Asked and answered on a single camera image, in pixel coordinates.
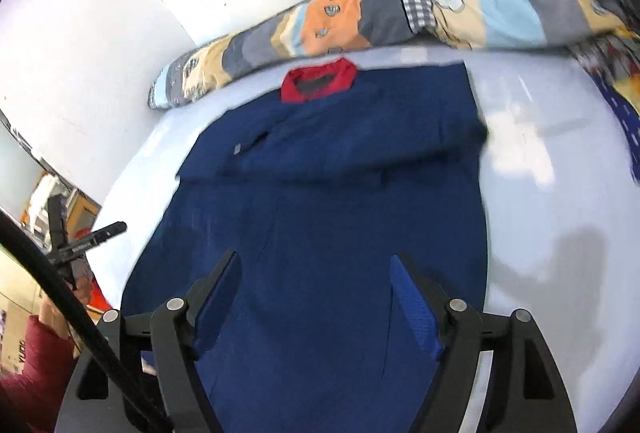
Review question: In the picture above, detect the dark patterned cloth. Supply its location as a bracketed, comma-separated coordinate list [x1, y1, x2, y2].
[570, 28, 640, 186]

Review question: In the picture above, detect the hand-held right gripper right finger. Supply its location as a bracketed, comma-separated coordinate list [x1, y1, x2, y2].
[387, 252, 581, 433]

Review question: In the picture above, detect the rolled patchwork quilt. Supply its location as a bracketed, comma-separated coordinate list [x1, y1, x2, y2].
[147, 0, 631, 111]

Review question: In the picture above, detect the person's left hand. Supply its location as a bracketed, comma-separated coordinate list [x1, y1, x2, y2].
[39, 273, 96, 341]

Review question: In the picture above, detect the navy work jacket red collar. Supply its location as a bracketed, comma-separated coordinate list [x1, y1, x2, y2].
[120, 56, 493, 433]

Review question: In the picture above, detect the person's left forearm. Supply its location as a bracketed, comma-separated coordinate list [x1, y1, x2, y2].
[0, 315, 81, 433]

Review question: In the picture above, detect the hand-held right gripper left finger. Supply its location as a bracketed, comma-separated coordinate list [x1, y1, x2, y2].
[54, 249, 244, 433]

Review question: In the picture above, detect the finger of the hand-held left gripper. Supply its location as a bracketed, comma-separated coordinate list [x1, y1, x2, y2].
[69, 220, 129, 257]
[46, 193, 69, 255]

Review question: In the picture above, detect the light blue cloud bed sheet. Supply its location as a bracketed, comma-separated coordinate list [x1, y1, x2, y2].
[92, 46, 640, 433]

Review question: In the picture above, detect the red plastic bag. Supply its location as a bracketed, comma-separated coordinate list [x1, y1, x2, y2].
[72, 227, 113, 314]

